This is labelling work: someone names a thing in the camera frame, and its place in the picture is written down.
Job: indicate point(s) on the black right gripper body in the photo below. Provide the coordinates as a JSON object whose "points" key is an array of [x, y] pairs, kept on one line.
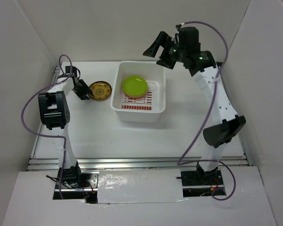
{"points": [[173, 46]]}

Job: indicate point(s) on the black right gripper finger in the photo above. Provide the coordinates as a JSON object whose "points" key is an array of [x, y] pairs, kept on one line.
{"points": [[168, 58], [160, 41]]}

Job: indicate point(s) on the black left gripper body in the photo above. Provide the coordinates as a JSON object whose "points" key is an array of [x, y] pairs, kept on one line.
{"points": [[75, 87]]}

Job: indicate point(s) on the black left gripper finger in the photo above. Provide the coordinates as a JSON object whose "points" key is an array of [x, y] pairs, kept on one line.
{"points": [[82, 87], [83, 94]]}

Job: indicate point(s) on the green plate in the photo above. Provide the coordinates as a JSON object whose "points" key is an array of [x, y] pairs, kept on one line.
{"points": [[135, 93], [134, 86]]}

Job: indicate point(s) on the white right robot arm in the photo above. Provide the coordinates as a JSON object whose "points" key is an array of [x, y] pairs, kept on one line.
{"points": [[226, 121]]}

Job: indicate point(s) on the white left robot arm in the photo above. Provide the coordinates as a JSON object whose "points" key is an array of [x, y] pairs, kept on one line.
{"points": [[55, 115]]}

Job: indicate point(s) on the white plastic bin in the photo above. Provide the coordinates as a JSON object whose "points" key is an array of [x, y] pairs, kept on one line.
{"points": [[147, 108]]}

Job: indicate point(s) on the yellow brown patterned plate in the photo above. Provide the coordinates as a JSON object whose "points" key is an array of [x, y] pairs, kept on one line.
{"points": [[100, 90]]}

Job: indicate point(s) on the white foil-taped panel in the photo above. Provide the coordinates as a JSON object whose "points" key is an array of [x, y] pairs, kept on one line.
{"points": [[139, 186]]}

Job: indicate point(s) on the aluminium table rail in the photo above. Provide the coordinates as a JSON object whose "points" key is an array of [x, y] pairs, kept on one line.
{"points": [[106, 164]]}

